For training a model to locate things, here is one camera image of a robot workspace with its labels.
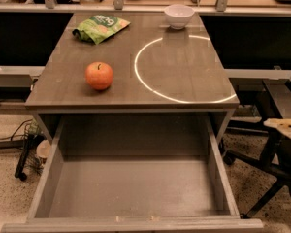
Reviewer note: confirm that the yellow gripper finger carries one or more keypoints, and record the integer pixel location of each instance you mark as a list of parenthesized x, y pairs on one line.
[(281, 125)]

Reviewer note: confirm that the grey top drawer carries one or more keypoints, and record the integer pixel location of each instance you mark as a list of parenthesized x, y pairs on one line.
[(134, 174)]

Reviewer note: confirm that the grey drawer cabinet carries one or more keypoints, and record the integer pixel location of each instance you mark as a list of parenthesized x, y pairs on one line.
[(155, 68)]

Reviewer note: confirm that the black office chair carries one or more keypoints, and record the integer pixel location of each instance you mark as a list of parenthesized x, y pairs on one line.
[(274, 106)]

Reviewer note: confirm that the white bowl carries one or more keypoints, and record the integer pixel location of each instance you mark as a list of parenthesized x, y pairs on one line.
[(178, 16)]

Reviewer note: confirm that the red apple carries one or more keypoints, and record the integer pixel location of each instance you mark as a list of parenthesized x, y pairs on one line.
[(99, 75)]

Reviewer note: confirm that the green snack bag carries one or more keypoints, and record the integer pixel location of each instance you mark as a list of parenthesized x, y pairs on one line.
[(99, 28)]

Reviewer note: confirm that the paper cup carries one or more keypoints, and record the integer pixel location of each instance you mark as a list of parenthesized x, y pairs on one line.
[(43, 149)]

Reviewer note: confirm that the black wire basket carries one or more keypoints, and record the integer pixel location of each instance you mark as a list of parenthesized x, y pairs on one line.
[(33, 136)]

